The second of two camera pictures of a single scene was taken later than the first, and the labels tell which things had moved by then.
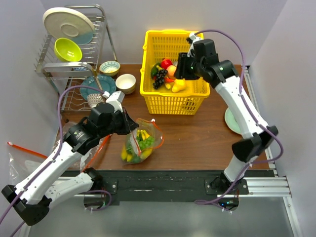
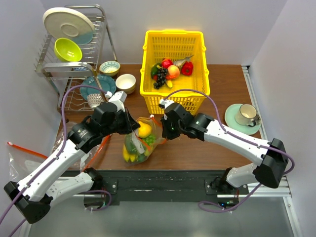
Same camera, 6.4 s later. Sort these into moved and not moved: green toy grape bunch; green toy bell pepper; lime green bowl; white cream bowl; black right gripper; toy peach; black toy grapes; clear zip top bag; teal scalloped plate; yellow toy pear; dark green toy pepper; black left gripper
Moved: green toy grape bunch; black right gripper; green toy bell pepper; yellow toy pear
Not moved: dark green toy pepper; white cream bowl; teal scalloped plate; lime green bowl; black toy grapes; black left gripper; clear zip top bag; toy peach
